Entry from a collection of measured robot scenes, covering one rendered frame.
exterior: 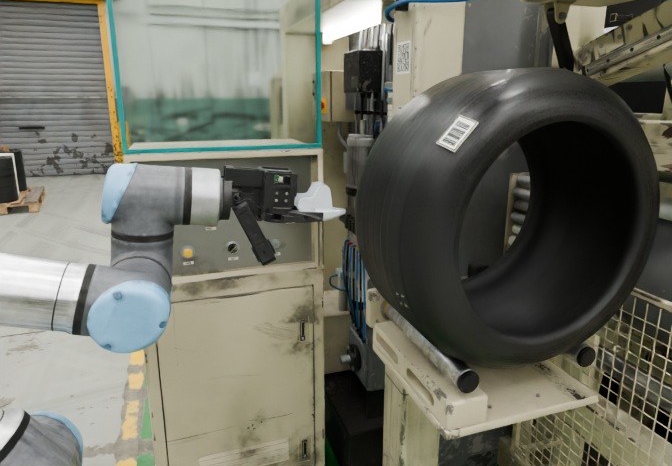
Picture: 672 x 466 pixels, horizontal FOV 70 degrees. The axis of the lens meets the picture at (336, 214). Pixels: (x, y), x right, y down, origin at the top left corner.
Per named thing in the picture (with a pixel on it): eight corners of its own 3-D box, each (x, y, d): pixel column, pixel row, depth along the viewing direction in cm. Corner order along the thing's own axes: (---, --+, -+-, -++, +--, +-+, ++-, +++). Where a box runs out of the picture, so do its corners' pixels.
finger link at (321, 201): (353, 187, 80) (300, 184, 77) (349, 222, 81) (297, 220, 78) (347, 184, 83) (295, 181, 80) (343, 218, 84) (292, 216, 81)
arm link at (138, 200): (106, 218, 76) (106, 156, 74) (188, 221, 80) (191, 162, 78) (97, 236, 68) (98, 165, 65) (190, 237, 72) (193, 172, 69)
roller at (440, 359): (393, 295, 121) (401, 308, 122) (379, 306, 120) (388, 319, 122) (474, 367, 88) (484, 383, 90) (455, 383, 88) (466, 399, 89)
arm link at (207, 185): (190, 231, 72) (188, 216, 80) (223, 232, 73) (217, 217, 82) (193, 172, 70) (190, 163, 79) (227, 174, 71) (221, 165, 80)
